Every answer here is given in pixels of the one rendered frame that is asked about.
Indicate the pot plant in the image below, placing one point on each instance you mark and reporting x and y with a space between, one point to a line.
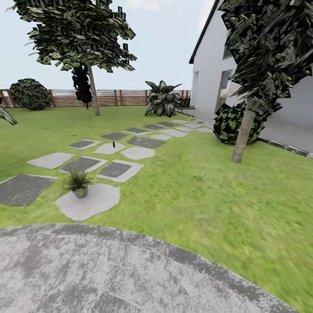
78 184

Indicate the fixed window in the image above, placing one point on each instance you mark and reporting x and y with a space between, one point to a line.
224 86

